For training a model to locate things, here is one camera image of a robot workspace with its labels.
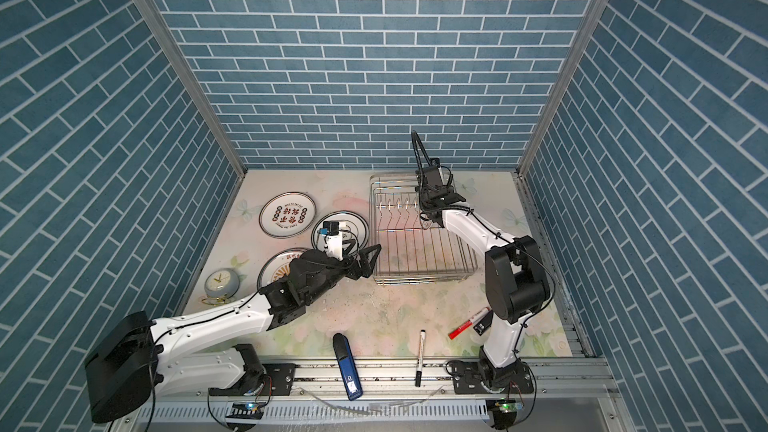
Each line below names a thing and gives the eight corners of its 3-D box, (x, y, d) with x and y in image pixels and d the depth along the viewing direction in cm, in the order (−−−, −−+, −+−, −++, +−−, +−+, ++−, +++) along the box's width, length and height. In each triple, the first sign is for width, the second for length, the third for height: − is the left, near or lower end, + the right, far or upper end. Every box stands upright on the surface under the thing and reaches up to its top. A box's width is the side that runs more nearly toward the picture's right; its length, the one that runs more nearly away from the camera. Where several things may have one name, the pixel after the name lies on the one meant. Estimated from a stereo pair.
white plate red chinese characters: (256, 238, 102) (253, 233, 100) (271, 197, 114) (268, 192, 112) (310, 238, 103) (308, 233, 100) (319, 198, 115) (318, 192, 112)
